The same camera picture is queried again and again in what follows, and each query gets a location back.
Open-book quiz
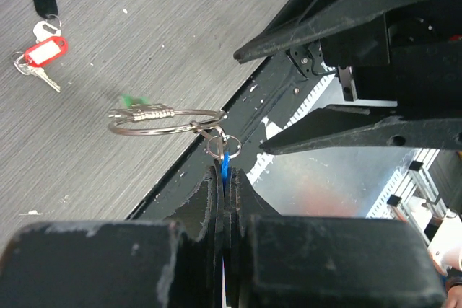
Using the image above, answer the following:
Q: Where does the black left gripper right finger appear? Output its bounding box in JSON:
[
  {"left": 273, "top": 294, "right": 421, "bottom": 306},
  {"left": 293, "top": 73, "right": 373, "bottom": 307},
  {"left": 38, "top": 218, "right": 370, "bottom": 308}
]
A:
[{"left": 224, "top": 168, "right": 446, "bottom": 307}]

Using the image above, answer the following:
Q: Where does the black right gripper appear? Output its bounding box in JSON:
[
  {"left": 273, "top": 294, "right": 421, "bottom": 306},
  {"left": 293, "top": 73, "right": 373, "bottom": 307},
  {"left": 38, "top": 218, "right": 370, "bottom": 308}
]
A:
[{"left": 233, "top": 0, "right": 461, "bottom": 155}]

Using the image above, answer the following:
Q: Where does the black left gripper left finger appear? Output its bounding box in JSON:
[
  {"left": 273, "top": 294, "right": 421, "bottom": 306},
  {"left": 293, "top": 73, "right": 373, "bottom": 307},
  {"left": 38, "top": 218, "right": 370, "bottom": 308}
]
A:
[{"left": 1, "top": 166, "right": 223, "bottom": 307}]

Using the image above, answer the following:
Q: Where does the blue key tag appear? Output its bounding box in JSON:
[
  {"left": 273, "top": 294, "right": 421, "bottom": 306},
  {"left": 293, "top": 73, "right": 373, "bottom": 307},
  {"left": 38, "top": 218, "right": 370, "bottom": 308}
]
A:
[{"left": 221, "top": 151, "right": 230, "bottom": 192}]

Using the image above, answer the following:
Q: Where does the silver key with red tag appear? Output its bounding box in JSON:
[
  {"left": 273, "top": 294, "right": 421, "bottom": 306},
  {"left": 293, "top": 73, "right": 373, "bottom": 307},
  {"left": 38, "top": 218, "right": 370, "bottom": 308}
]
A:
[{"left": 12, "top": 51, "right": 61, "bottom": 92}]

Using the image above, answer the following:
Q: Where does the silver key with black tag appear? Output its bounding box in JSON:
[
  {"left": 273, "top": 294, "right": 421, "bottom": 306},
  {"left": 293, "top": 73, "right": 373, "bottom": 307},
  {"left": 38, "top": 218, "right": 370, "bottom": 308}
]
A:
[{"left": 32, "top": 14, "right": 62, "bottom": 43}]

